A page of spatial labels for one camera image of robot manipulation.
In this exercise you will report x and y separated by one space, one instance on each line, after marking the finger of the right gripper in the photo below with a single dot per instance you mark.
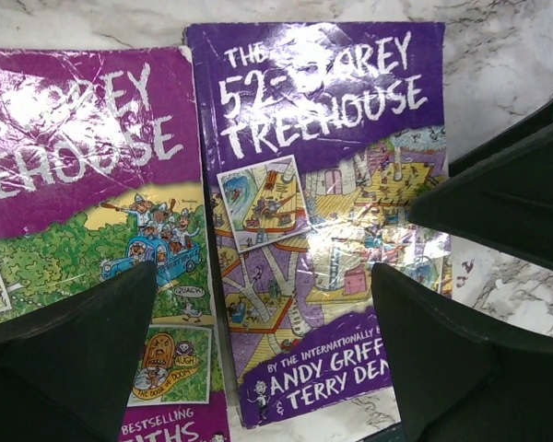
500 194

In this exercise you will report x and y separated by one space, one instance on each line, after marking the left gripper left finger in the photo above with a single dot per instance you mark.
66 370

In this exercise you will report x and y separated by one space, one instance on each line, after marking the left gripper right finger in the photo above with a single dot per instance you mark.
459 374

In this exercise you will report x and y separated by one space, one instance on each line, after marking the purple green treehouse book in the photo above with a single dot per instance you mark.
100 171

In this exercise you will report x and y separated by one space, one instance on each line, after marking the purple 52-Storey Treehouse book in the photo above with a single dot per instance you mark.
317 137

